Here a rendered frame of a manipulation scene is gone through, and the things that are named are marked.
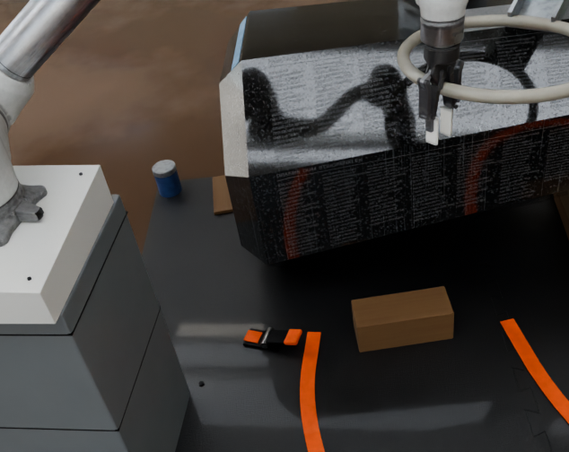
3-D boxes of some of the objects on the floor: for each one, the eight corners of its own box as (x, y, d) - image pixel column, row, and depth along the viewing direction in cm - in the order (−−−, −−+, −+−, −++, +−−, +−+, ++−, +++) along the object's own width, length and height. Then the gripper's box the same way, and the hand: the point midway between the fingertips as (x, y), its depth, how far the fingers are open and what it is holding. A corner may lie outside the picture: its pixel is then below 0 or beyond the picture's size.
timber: (359, 352, 224) (356, 327, 217) (353, 325, 233) (350, 299, 226) (453, 338, 223) (454, 312, 216) (443, 311, 233) (444, 285, 225)
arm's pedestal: (173, 534, 188) (76, 334, 137) (0, 525, 197) (-151, 334, 146) (210, 381, 225) (145, 178, 175) (64, 379, 234) (-39, 186, 183)
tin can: (172, 200, 300) (165, 175, 292) (154, 195, 305) (146, 170, 297) (187, 186, 307) (179, 161, 298) (168, 181, 311) (161, 157, 303)
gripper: (429, 59, 143) (427, 160, 157) (481, 31, 152) (475, 128, 166) (400, 50, 148) (401, 149, 162) (452, 24, 157) (449, 119, 170)
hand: (439, 126), depth 162 cm, fingers closed on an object, 4 cm apart
